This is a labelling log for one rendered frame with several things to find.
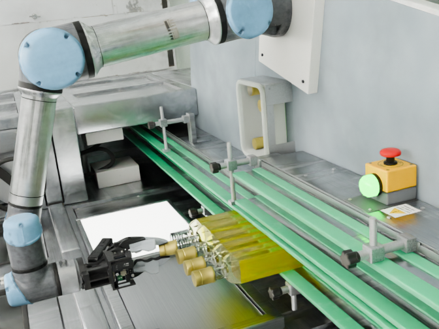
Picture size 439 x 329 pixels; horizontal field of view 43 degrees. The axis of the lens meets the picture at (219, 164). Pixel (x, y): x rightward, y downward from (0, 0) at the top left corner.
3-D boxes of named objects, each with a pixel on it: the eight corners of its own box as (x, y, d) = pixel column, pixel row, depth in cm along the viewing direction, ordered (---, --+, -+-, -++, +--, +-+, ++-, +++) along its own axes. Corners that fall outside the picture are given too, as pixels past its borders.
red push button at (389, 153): (375, 165, 109) (375, 148, 108) (392, 161, 111) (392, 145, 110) (388, 170, 106) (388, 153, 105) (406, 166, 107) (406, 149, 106)
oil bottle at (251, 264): (304, 254, 130) (219, 277, 123) (302, 232, 129) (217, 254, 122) (317, 264, 125) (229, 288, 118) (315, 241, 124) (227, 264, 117)
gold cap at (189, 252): (193, 256, 132) (176, 261, 130) (191, 243, 131) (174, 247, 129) (198, 262, 129) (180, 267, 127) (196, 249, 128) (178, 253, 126)
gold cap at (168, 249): (178, 250, 135) (159, 253, 135) (176, 237, 134) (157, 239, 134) (179, 256, 132) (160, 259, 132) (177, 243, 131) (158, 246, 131)
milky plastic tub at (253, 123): (266, 147, 169) (240, 153, 167) (262, 74, 163) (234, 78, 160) (294, 161, 154) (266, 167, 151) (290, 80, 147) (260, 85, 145)
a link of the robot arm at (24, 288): (2, 279, 114) (10, 316, 117) (57, 266, 118) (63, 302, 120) (2, 265, 122) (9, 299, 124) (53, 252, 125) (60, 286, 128)
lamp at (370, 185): (368, 192, 111) (355, 194, 110) (368, 170, 109) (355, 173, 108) (383, 198, 107) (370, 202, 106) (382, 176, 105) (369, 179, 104)
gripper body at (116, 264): (139, 284, 125) (85, 299, 121) (130, 269, 133) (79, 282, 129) (134, 254, 123) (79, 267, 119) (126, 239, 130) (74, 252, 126)
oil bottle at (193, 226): (261, 222, 151) (187, 240, 144) (260, 203, 150) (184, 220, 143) (270, 229, 146) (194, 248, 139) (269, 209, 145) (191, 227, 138)
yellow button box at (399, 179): (395, 188, 115) (364, 196, 112) (395, 153, 112) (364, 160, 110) (419, 198, 108) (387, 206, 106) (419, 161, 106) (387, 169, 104)
